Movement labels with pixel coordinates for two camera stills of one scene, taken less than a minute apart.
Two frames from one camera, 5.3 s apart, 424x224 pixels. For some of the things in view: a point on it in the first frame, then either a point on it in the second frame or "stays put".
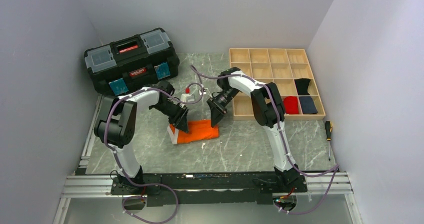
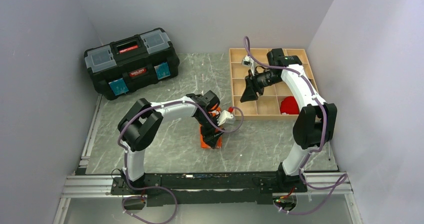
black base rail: [180, 189] stays put
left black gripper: [181, 115] → [213, 139]
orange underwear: [197, 130] → [215, 110]
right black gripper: [217, 111] → [250, 93]
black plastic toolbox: [130, 65] stays put
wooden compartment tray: [289, 69] stays put
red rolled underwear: [291, 105] stays put
